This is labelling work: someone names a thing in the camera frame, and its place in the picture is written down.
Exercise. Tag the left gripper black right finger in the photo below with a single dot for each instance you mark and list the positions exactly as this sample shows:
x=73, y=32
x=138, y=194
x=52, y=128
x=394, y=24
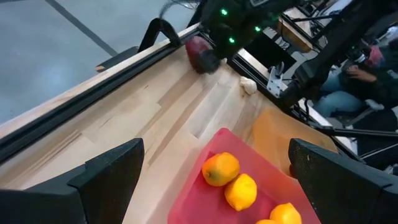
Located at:
x=348, y=193

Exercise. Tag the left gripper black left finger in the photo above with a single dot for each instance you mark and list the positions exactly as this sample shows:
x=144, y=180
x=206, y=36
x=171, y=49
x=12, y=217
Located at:
x=93, y=193

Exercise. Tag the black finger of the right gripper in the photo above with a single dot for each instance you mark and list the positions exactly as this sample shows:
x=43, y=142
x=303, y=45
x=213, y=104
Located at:
x=210, y=62

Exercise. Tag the dark red onion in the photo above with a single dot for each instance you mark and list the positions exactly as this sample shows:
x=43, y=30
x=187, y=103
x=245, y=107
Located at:
x=196, y=51

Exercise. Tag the white garlic bulb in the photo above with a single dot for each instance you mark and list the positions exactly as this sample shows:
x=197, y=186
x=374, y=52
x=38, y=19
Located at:
x=248, y=85

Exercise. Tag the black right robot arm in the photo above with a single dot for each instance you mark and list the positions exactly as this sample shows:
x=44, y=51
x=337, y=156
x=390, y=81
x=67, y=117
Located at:
x=326, y=56

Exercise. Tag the yellow lemon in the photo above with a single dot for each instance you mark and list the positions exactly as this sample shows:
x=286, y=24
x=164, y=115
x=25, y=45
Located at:
x=265, y=221
x=241, y=192
x=285, y=214

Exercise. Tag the wooden background table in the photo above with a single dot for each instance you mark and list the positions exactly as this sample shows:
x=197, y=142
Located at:
x=295, y=34

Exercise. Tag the pink translucent plastic bin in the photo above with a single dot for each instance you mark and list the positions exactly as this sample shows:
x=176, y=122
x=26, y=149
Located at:
x=236, y=146

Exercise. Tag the orange translucent plastic bin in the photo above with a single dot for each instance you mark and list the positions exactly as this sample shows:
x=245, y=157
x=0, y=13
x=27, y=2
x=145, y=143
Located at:
x=280, y=137

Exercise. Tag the person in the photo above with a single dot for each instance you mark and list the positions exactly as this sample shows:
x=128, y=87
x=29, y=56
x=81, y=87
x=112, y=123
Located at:
x=363, y=84

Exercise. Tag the black curved table bracket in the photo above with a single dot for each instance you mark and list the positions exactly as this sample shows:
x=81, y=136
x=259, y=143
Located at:
x=160, y=31

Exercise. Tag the white metal mounting bracket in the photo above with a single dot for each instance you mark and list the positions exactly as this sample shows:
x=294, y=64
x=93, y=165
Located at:
x=275, y=82

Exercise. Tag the black table edge rail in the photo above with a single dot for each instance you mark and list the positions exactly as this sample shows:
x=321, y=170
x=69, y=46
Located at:
x=77, y=105

